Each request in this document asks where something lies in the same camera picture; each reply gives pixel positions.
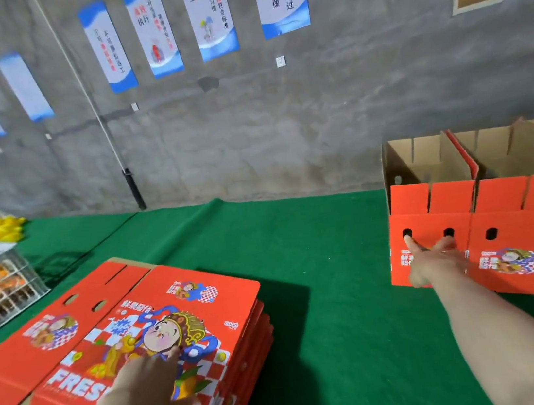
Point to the stack of flat red cartons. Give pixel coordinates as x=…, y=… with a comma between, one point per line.
x=215, y=326

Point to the row of blue white posters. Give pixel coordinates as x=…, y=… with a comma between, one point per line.
x=201, y=16

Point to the white plastic crate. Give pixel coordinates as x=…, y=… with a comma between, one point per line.
x=22, y=293

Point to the person's right forearm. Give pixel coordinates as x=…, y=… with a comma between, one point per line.
x=509, y=339

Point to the white wall pipe black end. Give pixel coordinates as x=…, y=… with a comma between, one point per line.
x=101, y=119

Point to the red fruit box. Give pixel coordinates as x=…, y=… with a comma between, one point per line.
x=519, y=233
x=436, y=223

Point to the person's right hand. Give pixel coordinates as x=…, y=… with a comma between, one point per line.
x=436, y=262

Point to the green felt table cover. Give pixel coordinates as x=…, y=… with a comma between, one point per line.
x=340, y=298

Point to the person's left hand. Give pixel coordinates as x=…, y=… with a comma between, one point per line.
x=145, y=390

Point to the person's right thumb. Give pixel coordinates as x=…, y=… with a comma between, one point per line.
x=416, y=277

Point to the single flat red carton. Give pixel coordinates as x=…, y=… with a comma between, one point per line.
x=42, y=330

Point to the white wall socket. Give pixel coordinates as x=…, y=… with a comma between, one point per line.
x=280, y=61

